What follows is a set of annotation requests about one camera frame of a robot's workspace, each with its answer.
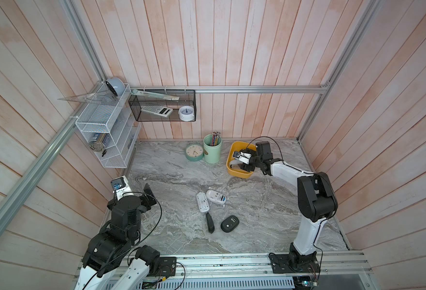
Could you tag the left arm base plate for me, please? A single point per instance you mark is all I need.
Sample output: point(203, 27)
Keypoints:
point(163, 267)

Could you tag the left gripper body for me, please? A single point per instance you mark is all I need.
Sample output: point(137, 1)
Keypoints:
point(148, 203)

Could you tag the black mouse bottom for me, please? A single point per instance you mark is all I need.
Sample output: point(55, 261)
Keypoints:
point(229, 224)

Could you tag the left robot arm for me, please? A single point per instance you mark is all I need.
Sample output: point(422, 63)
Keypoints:
point(116, 239)

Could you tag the black wire basket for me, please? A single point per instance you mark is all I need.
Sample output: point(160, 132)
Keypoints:
point(163, 105)

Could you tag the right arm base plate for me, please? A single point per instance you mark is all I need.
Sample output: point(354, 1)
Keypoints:
point(282, 264)

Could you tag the pens in cup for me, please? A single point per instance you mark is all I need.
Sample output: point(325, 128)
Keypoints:
point(215, 138)

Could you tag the yellow storage box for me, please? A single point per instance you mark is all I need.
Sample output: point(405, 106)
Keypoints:
point(233, 165)

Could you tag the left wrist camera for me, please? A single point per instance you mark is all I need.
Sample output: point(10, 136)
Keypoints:
point(120, 186)

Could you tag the white calculator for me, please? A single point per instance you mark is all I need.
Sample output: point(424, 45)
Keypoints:
point(160, 111)

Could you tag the grey white mouse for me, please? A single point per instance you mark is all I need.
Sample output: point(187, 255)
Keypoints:
point(242, 156)

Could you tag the green pen cup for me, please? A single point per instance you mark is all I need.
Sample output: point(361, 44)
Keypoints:
point(211, 154)

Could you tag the white tape roll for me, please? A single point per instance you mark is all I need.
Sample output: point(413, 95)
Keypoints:
point(187, 114)

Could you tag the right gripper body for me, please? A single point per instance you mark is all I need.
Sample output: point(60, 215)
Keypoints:
point(254, 161)

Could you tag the white wire shelf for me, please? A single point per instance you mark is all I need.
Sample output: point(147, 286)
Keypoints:
point(118, 121)

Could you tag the green round clock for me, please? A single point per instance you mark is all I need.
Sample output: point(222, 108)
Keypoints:
point(194, 152)

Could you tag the binder clips jar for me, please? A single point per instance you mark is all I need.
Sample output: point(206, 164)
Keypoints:
point(98, 142)

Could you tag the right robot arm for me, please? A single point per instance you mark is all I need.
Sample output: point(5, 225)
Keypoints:
point(316, 199)

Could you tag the clear triangle ruler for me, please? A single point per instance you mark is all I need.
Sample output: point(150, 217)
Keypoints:
point(100, 98)

